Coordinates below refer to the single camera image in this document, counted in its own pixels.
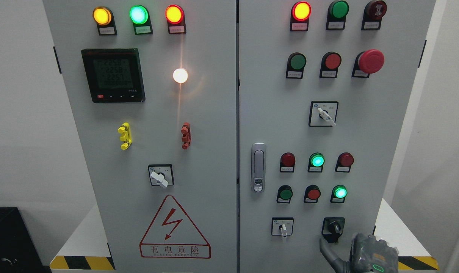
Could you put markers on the red terminal connector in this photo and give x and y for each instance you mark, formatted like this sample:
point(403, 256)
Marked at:
point(186, 135)

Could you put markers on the dark red indicator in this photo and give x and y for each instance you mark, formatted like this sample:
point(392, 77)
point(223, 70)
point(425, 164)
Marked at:
point(287, 163)
point(344, 162)

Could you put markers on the black box lower left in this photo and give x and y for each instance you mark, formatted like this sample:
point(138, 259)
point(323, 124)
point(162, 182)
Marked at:
point(17, 251)

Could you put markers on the green push button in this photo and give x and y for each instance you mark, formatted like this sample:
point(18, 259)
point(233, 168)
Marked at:
point(284, 194)
point(295, 66)

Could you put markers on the silver door latch handle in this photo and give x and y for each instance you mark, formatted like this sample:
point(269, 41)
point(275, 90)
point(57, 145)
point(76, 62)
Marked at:
point(258, 165)

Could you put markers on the black digital power meter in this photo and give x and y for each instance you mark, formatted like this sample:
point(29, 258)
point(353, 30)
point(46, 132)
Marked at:
point(114, 75)

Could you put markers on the red push button upper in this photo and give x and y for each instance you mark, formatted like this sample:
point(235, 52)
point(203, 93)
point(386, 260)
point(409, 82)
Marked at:
point(330, 64)

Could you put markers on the green push button lower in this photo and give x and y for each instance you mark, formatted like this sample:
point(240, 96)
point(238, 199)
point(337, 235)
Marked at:
point(284, 194)

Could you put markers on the red emergency stop button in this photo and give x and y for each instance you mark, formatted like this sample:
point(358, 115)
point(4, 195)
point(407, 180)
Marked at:
point(368, 62)

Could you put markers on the grey gloved robotic hand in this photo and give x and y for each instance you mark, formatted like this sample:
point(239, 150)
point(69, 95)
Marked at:
point(367, 255)

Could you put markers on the dark red buzzer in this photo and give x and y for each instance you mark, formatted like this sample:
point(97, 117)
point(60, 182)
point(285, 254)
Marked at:
point(373, 13)

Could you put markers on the grey left cabinet door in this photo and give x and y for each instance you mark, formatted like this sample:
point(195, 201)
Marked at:
point(205, 174)

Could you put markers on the yellow terminal connector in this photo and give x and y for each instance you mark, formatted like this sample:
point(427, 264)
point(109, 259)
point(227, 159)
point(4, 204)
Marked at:
point(125, 135)

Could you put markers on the green push button upper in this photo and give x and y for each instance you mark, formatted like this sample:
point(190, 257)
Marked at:
point(295, 66)

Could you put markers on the black rotary knob switch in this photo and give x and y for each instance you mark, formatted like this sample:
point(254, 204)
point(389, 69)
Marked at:
point(332, 228)

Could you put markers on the grey right cabinet door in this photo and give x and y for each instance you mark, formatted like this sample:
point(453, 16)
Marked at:
point(275, 110)

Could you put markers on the green lit indicator middle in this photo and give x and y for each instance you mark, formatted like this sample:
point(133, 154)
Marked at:
point(316, 163)

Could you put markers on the red push button lower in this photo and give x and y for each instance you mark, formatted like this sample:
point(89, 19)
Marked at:
point(312, 194)

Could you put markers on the dark red indicator middle right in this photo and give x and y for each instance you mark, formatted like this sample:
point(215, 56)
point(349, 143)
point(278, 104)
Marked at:
point(344, 162)

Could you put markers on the dark red indicator middle left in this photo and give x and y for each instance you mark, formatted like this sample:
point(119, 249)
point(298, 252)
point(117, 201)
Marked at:
point(287, 163)

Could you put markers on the white selector switch left door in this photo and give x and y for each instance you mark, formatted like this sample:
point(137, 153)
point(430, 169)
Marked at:
point(161, 175)

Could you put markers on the white glowing indicator light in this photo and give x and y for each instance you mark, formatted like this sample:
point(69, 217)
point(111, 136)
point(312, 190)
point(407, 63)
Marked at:
point(180, 75)

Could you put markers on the white selector switch upper right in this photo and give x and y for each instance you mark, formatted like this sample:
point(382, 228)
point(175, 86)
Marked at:
point(323, 113)

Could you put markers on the small white selector switch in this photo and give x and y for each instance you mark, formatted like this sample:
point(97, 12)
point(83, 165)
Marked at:
point(282, 226)

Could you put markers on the grey cabinet door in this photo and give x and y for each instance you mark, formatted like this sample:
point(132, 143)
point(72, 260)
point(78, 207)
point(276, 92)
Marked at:
point(205, 174)
point(275, 110)

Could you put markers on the green indicator light top left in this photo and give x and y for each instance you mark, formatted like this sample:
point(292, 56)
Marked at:
point(141, 20)

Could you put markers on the green lit button lower right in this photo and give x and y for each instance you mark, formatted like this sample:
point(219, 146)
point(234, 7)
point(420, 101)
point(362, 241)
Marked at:
point(339, 193)

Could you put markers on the dark green indicator top right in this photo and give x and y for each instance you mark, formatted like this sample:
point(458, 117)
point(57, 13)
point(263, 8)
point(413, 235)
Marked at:
point(336, 15)

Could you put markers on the red push button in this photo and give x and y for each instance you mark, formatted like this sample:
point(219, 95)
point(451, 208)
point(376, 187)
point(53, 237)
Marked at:
point(330, 64)
point(312, 194)

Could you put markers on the red lit indicator right door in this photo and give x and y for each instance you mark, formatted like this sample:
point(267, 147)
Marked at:
point(299, 18)

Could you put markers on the red indicator light top left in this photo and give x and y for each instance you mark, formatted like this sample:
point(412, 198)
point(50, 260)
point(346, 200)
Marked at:
point(175, 19)

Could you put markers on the yellow indicator light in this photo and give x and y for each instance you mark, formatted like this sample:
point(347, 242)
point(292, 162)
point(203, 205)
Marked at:
point(104, 20)

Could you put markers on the red electric hazard warning sticker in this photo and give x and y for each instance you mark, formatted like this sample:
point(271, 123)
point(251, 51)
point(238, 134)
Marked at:
point(173, 234)

